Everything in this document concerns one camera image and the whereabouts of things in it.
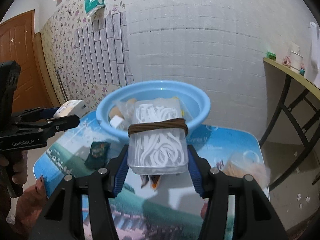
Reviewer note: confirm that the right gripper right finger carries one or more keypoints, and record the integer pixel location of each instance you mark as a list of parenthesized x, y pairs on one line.
[(254, 218)]

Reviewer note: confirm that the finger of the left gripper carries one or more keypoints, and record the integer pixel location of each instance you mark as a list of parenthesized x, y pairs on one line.
[(40, 112), (54, 125)]

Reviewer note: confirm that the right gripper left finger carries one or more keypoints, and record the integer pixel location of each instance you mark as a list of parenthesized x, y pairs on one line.
[(61, 218)]

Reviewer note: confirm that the cream tissue pack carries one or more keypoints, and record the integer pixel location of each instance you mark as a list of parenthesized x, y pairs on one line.
[(71, 107)]

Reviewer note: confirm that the clear box of white cables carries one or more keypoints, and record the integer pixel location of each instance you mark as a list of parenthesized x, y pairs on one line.
[(157, 138)]

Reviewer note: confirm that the person left hand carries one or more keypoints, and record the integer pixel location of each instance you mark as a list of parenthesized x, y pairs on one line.
[(20, 168)]

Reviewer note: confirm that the dark green snack packet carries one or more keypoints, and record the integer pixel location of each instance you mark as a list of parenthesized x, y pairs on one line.
[(97, 157)]

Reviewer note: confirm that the clear bag of items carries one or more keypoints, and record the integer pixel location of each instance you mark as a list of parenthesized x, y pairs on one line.
[(245, 169)]

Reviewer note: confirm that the white charger block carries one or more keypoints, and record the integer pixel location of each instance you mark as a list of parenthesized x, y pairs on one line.
[(117, 122)]

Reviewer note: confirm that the beige plush doll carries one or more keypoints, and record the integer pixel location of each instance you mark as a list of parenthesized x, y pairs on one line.
[(123, 109)]

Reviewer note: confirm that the brown wooden door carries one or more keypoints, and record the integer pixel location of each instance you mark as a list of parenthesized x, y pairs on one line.
[(17, 44)]

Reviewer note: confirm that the blue scenery table mat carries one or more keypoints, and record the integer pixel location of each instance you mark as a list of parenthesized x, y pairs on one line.
[(148, 207)]

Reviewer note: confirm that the wooden folding side table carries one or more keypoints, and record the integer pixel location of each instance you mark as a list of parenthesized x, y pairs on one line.
[(292, 113)]

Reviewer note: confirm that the small green box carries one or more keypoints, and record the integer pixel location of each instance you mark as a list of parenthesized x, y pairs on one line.
[(271, 56)]

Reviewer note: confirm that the white cup on table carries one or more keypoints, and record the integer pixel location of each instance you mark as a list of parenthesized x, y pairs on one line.
[(295, 61)]

